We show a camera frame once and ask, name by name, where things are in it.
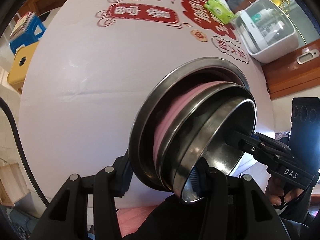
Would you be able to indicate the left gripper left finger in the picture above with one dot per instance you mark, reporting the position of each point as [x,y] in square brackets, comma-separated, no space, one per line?
[66,215]

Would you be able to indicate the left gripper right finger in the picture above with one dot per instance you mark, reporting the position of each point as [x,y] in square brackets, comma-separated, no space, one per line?
[236,208]

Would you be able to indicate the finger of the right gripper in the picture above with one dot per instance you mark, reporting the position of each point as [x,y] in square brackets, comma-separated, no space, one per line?
[268,141]
[254,145]

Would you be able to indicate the small fluted steel bowl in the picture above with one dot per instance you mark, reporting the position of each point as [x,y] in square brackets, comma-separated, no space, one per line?
[238,113]

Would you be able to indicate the pink steel bowl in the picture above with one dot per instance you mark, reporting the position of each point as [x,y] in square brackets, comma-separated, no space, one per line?
[185,117]

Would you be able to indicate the large steel bowl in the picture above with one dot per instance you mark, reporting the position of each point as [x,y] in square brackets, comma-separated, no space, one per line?
[154,109]

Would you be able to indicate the person right hand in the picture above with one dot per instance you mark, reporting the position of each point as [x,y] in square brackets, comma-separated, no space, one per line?
[276,194]

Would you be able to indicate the white bottle sterilizer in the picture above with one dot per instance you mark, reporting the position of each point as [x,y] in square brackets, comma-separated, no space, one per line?
[266,31]

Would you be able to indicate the pink printed tablecloth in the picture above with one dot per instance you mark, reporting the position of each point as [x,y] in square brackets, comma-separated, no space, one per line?
[95,65]

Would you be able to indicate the green tissue pack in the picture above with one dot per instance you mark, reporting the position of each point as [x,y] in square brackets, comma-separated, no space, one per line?
[221,10]

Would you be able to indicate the yellow plastic stool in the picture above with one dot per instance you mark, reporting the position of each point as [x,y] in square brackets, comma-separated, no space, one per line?
[22,59]

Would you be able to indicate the blue plastic stool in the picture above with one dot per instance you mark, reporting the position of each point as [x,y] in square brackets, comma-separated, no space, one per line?
[31,34]

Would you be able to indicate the stack of books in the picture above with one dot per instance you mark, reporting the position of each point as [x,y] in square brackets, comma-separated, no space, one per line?
[22,25]

